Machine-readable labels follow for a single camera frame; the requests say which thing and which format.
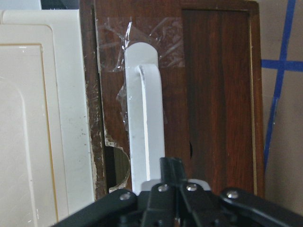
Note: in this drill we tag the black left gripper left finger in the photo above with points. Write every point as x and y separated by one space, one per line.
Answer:
123 208

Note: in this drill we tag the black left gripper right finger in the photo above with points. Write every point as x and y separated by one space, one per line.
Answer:
234 207

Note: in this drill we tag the white drawer handle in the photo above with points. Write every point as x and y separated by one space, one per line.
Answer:
157 119

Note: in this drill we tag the dark brown wooden drawer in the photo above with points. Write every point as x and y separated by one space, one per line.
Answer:
210 66

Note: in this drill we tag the cream white cabinet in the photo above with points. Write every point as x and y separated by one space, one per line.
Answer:
45 149

